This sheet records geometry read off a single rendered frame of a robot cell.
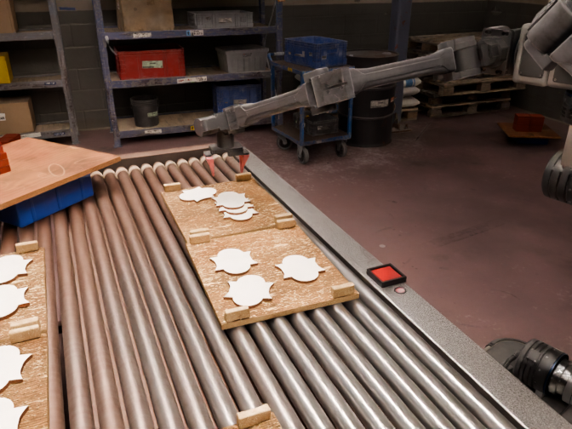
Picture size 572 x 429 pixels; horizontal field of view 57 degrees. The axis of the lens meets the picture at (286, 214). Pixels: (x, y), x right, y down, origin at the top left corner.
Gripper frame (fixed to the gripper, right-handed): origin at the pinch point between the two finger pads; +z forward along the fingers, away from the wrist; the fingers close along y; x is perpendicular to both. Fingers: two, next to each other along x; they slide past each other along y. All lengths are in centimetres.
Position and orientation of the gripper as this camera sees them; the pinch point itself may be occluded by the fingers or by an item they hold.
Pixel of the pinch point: (227, 172)
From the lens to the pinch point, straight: 177.5
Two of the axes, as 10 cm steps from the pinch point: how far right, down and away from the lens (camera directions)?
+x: -3.3, -4.1, 8.5
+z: 0.0, 9.0, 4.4
